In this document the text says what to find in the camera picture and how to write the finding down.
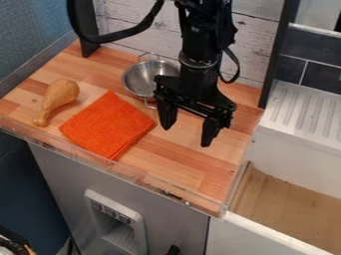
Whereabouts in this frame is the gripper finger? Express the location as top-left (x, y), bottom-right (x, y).
top-left (156, 98), bottom-right (180, 131)
top-left (199, 117), bottom-right (223, 148)

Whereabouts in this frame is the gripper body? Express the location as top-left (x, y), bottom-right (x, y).
top-left (152, 62), bottom-right (239, 129)

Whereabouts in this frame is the silver pot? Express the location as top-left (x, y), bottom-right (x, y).
top-left (121, 52), bottom-right (181, 111)

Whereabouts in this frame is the orange cloth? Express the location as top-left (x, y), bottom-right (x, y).
top-left (58, 90), bottom-right (159, 162)

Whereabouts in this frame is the toy sink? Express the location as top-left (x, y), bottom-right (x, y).
top-left (220, 80), bottom-right (341, 255)

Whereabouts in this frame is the toy chicken drumstick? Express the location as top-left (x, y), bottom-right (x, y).
top-left (32, 78), bottom-right (82, 128)

